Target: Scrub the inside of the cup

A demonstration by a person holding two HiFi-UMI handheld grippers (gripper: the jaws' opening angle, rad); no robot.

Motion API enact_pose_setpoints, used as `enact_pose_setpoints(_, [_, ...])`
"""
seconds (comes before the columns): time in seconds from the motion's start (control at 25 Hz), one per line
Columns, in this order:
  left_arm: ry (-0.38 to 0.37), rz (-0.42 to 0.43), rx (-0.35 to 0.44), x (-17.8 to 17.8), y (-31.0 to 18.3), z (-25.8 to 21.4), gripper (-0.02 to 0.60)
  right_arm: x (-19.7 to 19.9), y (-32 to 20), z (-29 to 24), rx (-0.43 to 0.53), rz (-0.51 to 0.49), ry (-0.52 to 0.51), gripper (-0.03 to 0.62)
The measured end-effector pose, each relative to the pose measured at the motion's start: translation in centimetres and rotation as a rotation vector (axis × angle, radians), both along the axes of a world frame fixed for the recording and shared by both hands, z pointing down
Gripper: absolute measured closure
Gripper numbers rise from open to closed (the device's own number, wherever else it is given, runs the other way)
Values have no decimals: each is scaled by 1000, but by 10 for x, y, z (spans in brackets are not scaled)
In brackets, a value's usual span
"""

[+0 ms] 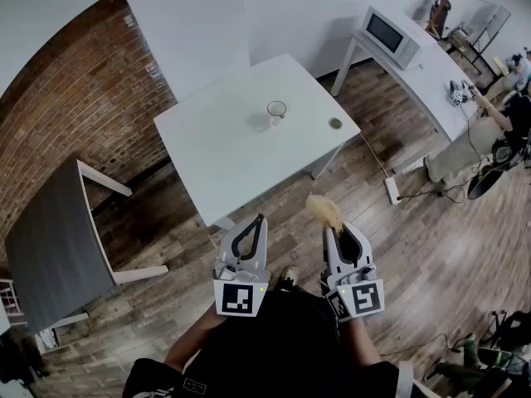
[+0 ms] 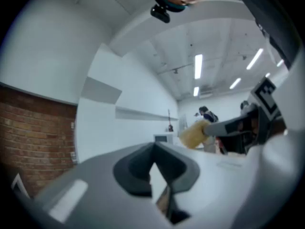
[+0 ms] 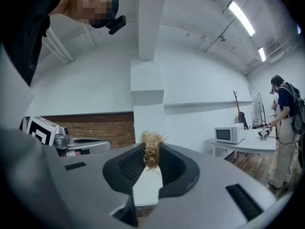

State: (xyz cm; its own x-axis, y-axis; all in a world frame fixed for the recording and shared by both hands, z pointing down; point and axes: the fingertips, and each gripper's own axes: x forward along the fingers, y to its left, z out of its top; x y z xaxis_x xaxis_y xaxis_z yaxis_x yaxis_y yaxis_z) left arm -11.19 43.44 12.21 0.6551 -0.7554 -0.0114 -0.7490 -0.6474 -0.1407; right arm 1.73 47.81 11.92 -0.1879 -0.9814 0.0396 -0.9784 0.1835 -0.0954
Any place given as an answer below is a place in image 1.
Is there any person's right forearm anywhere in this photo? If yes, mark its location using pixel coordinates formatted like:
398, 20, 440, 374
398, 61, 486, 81
351, 316, 385, 366

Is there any long white table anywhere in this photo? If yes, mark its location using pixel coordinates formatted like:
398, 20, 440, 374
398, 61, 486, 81
330, 10, 490, 182

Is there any person's left forearm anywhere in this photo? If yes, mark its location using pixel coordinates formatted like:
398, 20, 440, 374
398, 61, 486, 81
163, 311, 233, 372

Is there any black office chair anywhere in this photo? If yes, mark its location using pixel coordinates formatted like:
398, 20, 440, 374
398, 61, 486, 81
467, 138, 531, 201
476, 309, 531, 389

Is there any person's shoe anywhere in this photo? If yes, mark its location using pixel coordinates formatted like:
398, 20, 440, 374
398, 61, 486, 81
280, 265, 300, 290

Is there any grey table with white legs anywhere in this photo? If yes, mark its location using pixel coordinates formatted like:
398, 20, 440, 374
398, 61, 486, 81
3, 158, 170, 335

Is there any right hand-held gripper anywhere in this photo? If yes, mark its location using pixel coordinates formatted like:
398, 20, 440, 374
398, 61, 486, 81
322, 221, 387, 323

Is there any wooden coat rack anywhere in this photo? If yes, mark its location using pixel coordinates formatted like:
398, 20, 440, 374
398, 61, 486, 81
425, 0, 464, 39

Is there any yellow fluffy ball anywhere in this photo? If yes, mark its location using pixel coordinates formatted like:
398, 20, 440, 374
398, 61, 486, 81
305, 194, 344, 236

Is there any white board panel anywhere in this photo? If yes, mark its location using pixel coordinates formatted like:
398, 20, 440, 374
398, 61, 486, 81
468, 4, 512, 56

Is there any white power cable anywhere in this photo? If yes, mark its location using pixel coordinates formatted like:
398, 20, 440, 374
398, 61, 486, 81
358, 132, 392, 180

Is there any person's black clothing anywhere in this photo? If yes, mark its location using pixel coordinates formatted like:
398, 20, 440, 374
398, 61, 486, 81
119, 286, 402, 398

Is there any white microwave oven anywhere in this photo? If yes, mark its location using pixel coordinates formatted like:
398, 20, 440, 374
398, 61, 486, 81
359, 6, 425, 70

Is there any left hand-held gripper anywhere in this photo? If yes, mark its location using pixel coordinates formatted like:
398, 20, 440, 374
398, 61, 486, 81
212, 213, 271, 318

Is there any white power strip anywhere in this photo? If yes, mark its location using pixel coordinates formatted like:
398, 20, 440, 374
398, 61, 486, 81
383, 177, 400, 205

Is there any grey gripper device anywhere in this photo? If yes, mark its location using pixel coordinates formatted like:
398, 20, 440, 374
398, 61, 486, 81
449, 79, 479, 108

